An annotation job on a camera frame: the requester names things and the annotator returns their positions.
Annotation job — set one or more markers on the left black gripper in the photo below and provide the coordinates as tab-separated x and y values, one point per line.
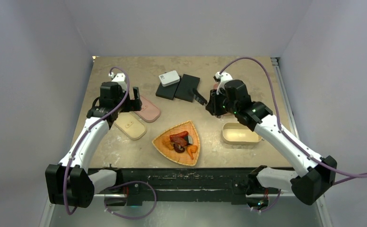
133	105

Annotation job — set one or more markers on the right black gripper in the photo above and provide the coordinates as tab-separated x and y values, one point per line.
213	106

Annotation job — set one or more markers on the woven bamboo basket tray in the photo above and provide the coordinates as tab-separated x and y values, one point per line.
180	158

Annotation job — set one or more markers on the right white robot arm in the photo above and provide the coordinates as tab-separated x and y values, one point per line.
312	174

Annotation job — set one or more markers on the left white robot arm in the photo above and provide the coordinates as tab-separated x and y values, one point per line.
68	182

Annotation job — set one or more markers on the right black box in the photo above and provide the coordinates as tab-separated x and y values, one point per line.
186	86

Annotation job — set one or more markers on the black box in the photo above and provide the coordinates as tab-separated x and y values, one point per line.
186	86
168	92

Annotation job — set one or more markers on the pink lunch box lid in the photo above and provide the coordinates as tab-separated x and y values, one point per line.
149	112

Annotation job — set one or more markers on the beige lunch box lid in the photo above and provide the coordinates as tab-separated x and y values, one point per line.
130	126

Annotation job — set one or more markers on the left black box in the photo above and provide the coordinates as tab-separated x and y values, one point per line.
168	92

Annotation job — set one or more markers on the white small device box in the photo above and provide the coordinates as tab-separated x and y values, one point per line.
169	78

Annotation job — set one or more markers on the beige lunch box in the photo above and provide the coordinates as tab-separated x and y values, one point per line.
237	134

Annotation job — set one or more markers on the red sausage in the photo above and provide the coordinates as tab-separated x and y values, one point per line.
182	134

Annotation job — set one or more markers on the black wrapped rice roll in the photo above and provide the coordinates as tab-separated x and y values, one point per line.
189	140

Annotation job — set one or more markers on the fried chicken piece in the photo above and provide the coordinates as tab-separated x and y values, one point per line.
167	143

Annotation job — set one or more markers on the dark brown meat slice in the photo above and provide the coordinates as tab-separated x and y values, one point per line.
179	144

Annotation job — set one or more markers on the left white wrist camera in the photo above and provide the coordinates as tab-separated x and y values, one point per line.
120	78

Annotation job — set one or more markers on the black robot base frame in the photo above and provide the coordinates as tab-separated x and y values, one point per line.
231	185

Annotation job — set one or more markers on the right aluminium rail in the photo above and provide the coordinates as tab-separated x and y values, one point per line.
293	127

